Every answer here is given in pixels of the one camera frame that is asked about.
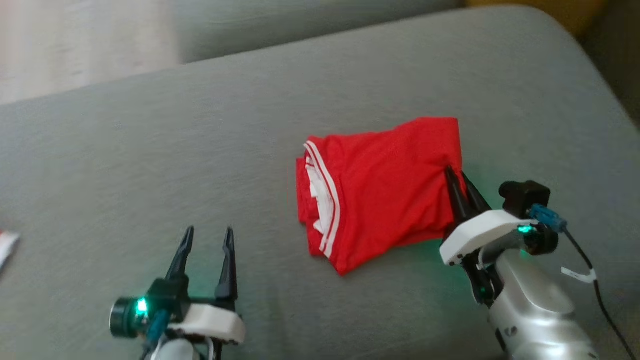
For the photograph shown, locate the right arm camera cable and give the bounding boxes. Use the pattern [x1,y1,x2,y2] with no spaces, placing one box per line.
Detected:
[528,203,637,360]

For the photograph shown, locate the grey sofa back cushion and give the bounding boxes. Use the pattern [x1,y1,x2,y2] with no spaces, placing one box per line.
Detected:
[172,0,463,64]

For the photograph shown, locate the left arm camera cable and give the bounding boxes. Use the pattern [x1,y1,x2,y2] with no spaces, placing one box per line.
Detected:
[140,310,172,360]

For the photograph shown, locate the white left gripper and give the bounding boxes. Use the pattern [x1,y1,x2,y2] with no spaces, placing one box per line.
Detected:
[165,225,247,346]

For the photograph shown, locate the red shorts with white trim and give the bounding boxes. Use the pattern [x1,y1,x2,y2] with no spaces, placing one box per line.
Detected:
[0,230,21,274]

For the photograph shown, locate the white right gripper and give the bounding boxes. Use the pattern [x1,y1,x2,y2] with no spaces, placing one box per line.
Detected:
[439,165,534,307]

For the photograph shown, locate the red white Bulls jersey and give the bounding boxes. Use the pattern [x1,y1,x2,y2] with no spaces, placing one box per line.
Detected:
[295,116,467,276]

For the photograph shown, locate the grey fabric sofa seat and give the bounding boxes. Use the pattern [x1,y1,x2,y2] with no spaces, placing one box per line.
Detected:
[0,5,640,360]

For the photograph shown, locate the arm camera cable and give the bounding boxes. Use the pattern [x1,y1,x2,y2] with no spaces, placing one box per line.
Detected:
[528,203,637,360]
[140,310,172,360]

